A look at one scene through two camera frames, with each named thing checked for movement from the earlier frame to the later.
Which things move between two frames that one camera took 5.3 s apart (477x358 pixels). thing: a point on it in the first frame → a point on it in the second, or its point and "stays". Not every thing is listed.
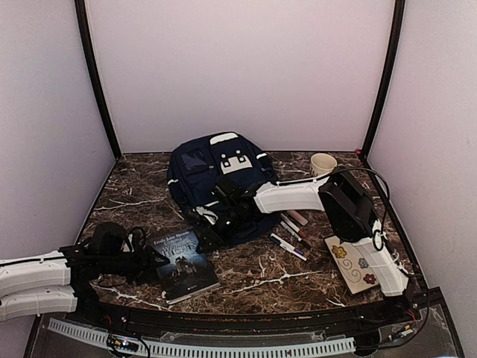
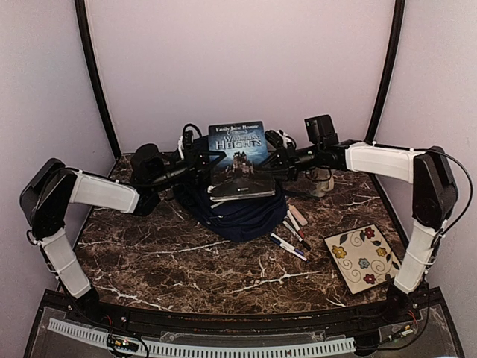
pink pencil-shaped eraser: [298, 217] stays
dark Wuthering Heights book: [188, 273] → [240, 173]
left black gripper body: [132, 268] → [191, 170]
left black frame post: [83, 21] stays
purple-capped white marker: [285, 243] stays
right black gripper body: [236, 223] → [303, 162]
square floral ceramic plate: [352, 265] stays
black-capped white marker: [290, 230] stays
